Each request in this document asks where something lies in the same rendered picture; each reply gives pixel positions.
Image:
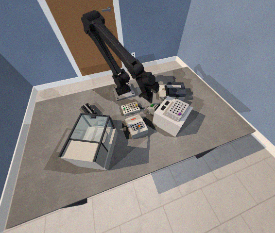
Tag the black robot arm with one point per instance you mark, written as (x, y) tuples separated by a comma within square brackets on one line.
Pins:
[(94, 26)]

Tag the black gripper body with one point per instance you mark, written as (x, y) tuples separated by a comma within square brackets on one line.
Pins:
[(145, 95)]

